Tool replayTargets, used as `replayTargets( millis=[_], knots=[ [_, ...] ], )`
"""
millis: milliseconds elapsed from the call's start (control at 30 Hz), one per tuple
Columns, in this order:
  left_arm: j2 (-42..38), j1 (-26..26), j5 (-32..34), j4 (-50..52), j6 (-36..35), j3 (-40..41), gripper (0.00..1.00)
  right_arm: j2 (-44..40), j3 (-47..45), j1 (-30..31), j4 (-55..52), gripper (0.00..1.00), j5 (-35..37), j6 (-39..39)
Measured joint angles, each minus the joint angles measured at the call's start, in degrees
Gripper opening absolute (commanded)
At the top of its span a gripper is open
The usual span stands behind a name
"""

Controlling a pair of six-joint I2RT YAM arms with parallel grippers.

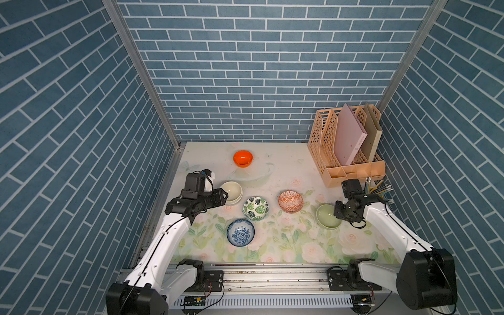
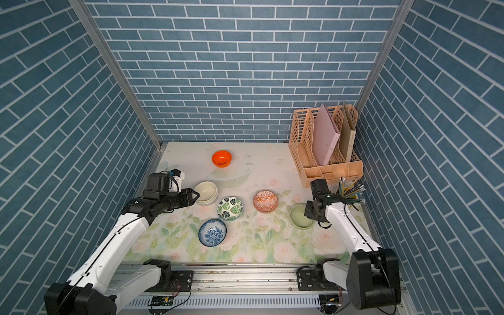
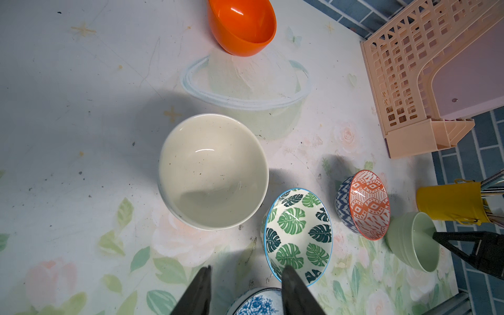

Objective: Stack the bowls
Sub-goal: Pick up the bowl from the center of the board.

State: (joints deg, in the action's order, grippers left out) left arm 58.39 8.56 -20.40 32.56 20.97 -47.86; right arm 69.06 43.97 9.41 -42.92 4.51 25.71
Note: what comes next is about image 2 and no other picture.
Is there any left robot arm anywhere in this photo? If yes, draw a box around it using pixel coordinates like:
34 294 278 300
44 169 200 314

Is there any yellow pencil cup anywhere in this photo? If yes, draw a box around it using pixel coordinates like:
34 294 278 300
335 194 356 205

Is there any red pattern bowl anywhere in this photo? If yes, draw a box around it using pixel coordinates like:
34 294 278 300
253 190 279 213

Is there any peach file organizer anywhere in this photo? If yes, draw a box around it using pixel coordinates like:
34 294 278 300
289 108 364 187

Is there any white bowl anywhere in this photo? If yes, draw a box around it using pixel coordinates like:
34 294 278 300
196 190 219 206

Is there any green leaf pattern bowl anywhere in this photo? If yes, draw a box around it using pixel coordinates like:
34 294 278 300
217 196 244 222

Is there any pink folder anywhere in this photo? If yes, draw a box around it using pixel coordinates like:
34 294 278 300
312 104 340 166

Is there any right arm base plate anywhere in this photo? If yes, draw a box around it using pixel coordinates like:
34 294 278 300
295 266 344 291

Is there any light green bowl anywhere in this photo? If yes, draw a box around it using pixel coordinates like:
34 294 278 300
290 204 314 229

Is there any green circuit board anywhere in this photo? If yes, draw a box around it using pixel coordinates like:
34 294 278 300
148 296 174 308

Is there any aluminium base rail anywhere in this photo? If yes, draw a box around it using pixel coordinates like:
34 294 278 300
68 262 418 315

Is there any beige folder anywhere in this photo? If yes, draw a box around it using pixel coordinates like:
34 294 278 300
339 104 356 162

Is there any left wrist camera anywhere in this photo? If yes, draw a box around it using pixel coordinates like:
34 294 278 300
168 169 185 192

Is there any floral table mat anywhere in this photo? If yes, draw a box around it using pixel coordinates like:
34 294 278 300
126 143 350 265

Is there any blue floral bowl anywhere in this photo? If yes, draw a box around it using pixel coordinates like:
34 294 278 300
198 219 227 248

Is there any cream bowl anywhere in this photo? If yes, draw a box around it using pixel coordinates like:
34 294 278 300
194 181 219 199

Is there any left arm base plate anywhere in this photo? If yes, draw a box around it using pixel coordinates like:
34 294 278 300
149 270 194 293

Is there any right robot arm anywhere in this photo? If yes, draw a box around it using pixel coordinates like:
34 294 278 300
304 178 402 311

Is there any orange bowl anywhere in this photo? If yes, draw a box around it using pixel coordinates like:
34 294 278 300
211 150 232 168

